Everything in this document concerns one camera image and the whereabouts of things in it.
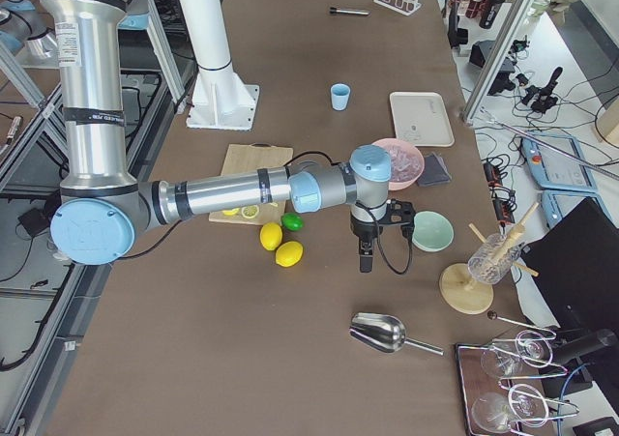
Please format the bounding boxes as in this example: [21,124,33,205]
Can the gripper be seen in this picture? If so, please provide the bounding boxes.
[350,199,416,273]

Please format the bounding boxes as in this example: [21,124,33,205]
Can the light blue cup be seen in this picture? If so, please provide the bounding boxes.
[330,83,351,111]

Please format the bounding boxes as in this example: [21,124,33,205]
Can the steel muddler black tip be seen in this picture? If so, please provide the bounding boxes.
[329,7,370,16]

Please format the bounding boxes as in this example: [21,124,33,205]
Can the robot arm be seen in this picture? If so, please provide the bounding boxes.
[41,0,415,273]

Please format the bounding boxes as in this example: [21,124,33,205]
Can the clear ice cubes pile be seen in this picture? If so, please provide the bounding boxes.
[387,146,424,183]

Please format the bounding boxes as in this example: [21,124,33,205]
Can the steel ice scoop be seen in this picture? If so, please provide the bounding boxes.
[349,312,444,356]

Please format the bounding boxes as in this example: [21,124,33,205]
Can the green bowl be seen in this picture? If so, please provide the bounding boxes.
[412,211,455,252]

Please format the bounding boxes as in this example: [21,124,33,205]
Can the green lime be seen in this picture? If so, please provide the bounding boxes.
[280,213,305,232]

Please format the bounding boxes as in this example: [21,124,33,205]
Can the whole lemon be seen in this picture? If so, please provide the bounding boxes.
[275,241,304,268]
[259,222,283,251]

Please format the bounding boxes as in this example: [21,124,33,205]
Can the grey folded cloth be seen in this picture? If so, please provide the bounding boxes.
[417,153,452,187]

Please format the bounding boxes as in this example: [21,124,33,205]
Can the pink bowl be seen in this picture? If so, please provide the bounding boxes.
[373,138,425,190]

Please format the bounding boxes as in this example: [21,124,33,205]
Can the wooden mug tree stand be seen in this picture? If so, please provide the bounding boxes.
[439,202,539,314]

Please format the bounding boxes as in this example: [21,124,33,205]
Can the clear patterned glass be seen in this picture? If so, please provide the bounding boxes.
[467,233,521,285]

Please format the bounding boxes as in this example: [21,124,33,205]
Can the lemon slice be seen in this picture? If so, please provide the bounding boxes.
[240,205,260,219]

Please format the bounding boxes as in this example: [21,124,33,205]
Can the lemon half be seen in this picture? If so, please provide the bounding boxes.
[221,207,241,217]

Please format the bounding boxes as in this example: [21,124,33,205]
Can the cream rabbit tray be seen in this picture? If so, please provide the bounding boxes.
[389,92,455,147]

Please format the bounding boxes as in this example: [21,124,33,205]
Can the wooden cutting board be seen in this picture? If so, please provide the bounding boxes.
[209,144,293,226]

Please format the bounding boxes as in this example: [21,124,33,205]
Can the blue teach pendant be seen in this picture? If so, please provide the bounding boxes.
[521,133,598,191]
[541,189,584,230]

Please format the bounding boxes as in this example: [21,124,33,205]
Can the wine glass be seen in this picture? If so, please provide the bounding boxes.
[481,330,553,379]
[472,384,550,435]

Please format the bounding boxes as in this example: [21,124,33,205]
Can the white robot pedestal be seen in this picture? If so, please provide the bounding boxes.
[180,0,259,131]

